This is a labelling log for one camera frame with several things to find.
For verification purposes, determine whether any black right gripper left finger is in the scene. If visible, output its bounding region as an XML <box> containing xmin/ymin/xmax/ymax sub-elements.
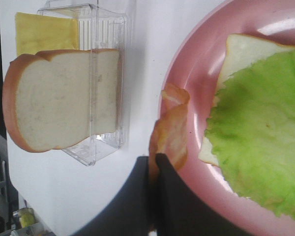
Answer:
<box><xmin>73</xmin><ymin>156</ymin><xmax>150</xmax><ymax>236</ymax></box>

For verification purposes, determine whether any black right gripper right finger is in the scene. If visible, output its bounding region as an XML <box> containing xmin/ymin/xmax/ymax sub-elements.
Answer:
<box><xmin>155</xmin><ymin>154</ymin><xmax>241</xmax><ymax>236</ymax></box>

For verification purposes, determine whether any bacon strip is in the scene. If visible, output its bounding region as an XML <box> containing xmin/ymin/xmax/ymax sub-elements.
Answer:
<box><xmin>148</xmin><ymin>84</ymin><xmax>190</xmax><ymax>185</ymax></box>

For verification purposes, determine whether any green lettuce leaf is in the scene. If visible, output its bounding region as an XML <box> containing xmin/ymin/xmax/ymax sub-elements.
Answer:
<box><xmin>203</xmin><ymin>49</ymin><xmax>295</xmax><ymax>219</ymax></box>

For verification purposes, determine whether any bread slice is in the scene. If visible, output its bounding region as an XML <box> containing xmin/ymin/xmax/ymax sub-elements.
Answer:
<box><xmin>199</xmin><ymin>34</ymin><xmax>295</xmax><ymax>171</ymax></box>
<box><xmin>2</xmin><ymin>48</ymin><xmax>121</xmax><ymax>153</ymax></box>

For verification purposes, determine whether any pink round plate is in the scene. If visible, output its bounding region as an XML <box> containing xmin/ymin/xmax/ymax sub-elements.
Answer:
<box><xmin>166</xmin><ymin>0</ymin><xmax>295</xmax><ymax>236</ymax></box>

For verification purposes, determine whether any clear left plastic tray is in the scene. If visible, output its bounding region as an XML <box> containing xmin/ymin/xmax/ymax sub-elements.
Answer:
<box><xmin>37</xmin><ymin>0</ymin><xmax>128</xmax><ymax>166</ymax></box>

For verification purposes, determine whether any yellow cheese slice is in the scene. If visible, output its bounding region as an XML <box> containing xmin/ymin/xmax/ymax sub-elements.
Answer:
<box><xmin>15</xmin><ymin>12</ymin><xmax>79</xmax><ymax>56</ymax></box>

